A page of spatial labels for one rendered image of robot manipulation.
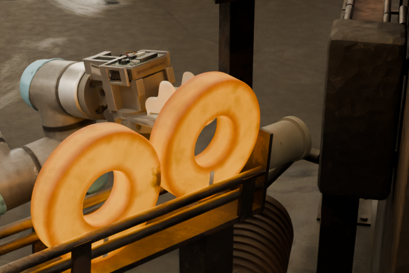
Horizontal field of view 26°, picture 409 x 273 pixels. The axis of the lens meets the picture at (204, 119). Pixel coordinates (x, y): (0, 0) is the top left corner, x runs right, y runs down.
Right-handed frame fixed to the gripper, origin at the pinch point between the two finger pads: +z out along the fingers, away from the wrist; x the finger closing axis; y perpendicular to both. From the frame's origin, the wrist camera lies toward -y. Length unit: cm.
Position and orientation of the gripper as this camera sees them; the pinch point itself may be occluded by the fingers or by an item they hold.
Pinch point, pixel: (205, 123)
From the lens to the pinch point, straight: 102.1
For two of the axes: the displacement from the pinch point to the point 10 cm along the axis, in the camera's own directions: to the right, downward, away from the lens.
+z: 6.7, 1.0, -7.4
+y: -1.8, -9.4, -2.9
